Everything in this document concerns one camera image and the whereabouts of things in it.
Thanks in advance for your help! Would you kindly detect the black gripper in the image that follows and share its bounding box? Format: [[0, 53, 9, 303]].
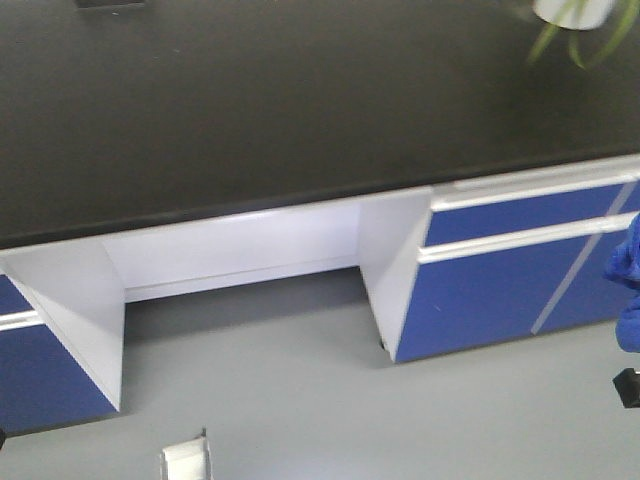
[[613, 368, 640, 408]]

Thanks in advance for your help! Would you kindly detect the blue cloth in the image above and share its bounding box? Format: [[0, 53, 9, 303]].
[[601, 213, 640, 354]]

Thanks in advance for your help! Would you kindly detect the blue right cabinet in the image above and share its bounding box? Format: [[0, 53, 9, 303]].
[[359, 155, 639, 362]]

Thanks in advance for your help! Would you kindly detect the blue cabinet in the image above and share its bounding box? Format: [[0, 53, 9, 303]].
[[1, 241, 125, 435], [359, 155, 639, 362]]

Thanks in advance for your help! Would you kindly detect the green potted plant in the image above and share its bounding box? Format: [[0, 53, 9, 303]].
[[526, 1, 639, 70]]

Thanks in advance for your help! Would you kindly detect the white knee-space panel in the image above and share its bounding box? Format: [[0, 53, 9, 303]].
[[103, 202, 360, 302]]

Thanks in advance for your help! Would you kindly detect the blue left cabinet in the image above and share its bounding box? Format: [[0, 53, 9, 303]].
[[1, 241, 125, 435]]

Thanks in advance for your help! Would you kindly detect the black power socket box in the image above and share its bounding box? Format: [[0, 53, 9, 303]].
[[75, 0, 146, 9]]

